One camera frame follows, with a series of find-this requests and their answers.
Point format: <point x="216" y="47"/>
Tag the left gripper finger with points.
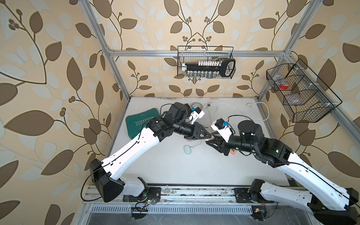
<point x="201" y="136"/>
<point x="200" y="131"/>

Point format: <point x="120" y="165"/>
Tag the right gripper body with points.
<point x="236" y="142"/>

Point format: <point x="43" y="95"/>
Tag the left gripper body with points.
<point x="184" y="129"/>

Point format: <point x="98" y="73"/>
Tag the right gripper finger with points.
<point x="217" y="140"/>
<point x="219" y="145"/>

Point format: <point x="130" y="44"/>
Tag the mint earbud case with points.
<point x="187" y="150"/>

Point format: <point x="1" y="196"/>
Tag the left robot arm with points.
<point x="107" y="175"/>

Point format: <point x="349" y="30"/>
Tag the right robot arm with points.
<point x="329" y="203"/>

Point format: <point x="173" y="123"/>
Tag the clear tape roll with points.
<point x="197" y="105"/>

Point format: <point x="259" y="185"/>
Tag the green tool case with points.
<point x="135" y="122"/>

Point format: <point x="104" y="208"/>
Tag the red white item in basket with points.
<point x="283" y="85"/>

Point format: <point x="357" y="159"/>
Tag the black white tool set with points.
<point x="224" y="68"/>

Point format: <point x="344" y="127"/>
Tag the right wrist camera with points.
<point x="222" y="127"/>

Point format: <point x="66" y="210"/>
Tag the right wire basket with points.
<point x="309" y="98"/>

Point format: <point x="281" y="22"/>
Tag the wire basket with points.
<point x="194" y="54"/>
<point x="309" y="98"/>

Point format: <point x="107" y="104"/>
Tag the back wire basket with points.
<point x="194" y="54"/>

